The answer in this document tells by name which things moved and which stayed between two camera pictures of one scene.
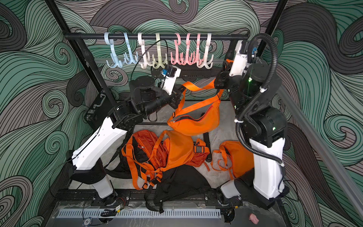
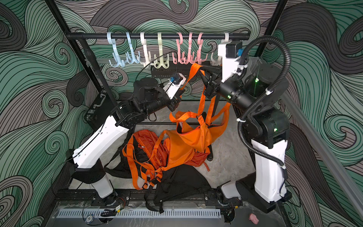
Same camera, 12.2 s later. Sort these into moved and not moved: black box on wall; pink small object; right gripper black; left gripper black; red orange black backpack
Moved: right gripper black
Not moved: red orange black backpack; pink small object; black box on wall; left gripper black
